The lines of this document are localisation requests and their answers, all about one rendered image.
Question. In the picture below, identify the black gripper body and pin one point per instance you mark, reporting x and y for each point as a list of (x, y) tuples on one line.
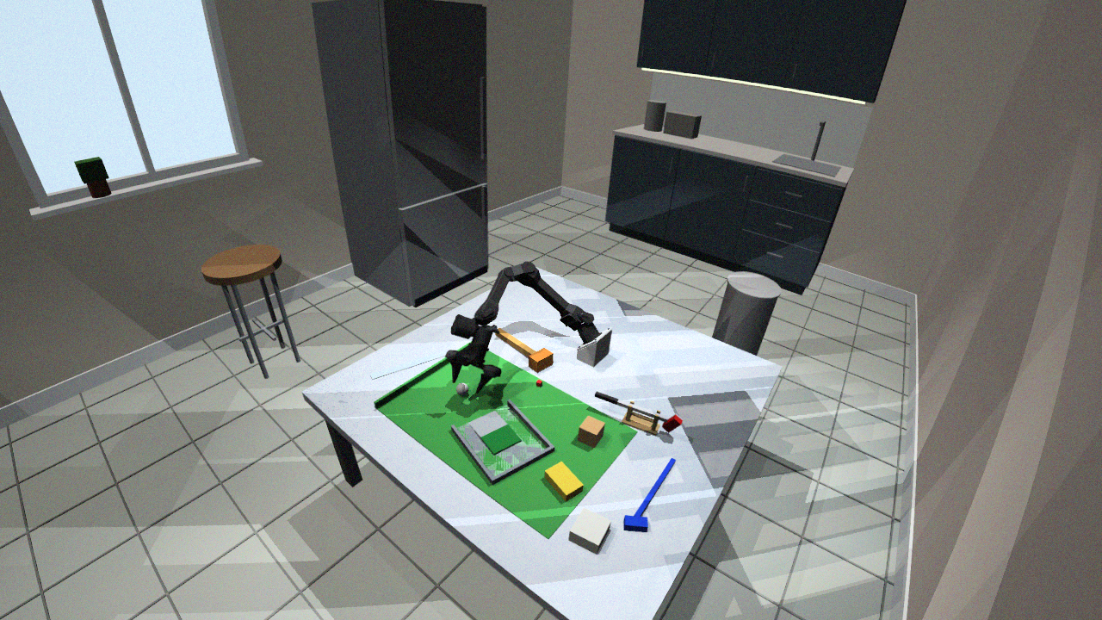
[(489, 370)]

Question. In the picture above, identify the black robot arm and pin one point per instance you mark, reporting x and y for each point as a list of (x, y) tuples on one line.
[(527, 274)]

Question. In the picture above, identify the blue golf putter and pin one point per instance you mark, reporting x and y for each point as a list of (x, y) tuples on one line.
[(638, 523)]

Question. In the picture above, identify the green flat mat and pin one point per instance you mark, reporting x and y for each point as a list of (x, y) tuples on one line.
[(428, 409)]

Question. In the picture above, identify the yellow rectangular block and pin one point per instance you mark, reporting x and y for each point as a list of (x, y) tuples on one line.
[(563, 481)]

